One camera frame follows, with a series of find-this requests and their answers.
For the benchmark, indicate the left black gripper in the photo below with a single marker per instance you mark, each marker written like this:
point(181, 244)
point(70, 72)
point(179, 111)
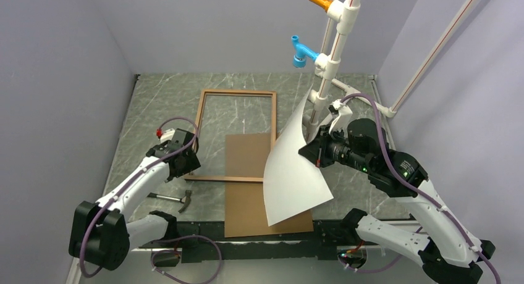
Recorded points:
point(191, 163)

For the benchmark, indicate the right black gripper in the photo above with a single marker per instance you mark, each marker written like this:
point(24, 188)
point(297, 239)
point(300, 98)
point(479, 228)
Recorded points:
point(316, 151)

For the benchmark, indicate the glossy photo white borders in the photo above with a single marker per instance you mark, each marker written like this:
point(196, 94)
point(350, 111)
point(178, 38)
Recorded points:
point(291, 183)

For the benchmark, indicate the clear acrylic sheet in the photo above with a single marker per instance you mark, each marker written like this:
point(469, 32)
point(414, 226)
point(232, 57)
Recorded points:
point(229, 112)

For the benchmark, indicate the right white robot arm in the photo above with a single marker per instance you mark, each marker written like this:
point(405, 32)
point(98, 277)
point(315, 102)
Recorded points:
point(444, 249)

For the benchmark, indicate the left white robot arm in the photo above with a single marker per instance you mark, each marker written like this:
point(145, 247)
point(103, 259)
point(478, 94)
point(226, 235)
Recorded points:
point(101, 232)

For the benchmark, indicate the small claw hammer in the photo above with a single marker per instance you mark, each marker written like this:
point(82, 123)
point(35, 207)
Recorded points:
point(184, 201)

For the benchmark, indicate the brown cardboard backing board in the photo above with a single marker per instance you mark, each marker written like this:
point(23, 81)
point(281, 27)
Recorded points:
point(245, 213)

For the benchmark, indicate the blue pipe fitting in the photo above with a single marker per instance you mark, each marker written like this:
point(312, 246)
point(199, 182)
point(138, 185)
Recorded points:
point(302, 53)

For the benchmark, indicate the white pvc pipe stand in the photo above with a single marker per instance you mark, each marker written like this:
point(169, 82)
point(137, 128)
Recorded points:
point(344, 15)

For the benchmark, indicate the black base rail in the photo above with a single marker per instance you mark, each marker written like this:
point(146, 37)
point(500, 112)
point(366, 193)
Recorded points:
point(328, 238)

